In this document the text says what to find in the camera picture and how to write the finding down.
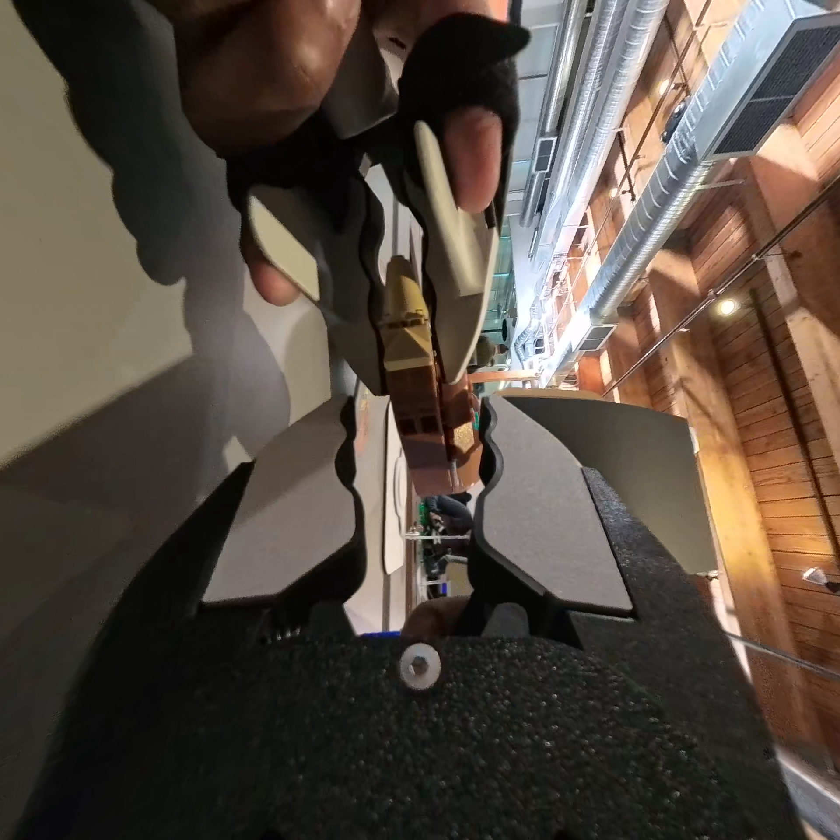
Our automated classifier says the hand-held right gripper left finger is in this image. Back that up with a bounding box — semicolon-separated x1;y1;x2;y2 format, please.
202;397;365;605

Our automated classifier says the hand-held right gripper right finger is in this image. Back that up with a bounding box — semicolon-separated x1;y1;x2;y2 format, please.
471;395;636;618

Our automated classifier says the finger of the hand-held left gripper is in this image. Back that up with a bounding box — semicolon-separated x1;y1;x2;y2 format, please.
412;121;505;387
246;176;389;396

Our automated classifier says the brown brick vehicle model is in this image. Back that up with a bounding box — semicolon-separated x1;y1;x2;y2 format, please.
381;256;483;497

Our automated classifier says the desk monitor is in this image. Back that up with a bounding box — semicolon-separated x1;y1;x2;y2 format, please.
489;387;718;576

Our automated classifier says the grey desk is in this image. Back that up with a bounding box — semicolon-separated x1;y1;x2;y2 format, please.
0;0;421;840

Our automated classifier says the person's left hand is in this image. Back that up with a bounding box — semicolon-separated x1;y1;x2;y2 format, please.
174;0;511;308

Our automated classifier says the white stand base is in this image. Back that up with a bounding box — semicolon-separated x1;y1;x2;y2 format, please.
381;394;427;580

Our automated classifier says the ceiling metal rod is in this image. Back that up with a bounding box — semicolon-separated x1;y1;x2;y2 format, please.
604;190;840;399

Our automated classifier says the slim silver spiral duct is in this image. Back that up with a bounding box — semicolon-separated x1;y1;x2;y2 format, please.
525;0;631;263

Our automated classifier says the large silver spiral duct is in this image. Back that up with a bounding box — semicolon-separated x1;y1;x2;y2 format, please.
577;0;808;322

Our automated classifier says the duct vent grille box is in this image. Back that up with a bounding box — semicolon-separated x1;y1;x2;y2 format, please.
705;13;840;161

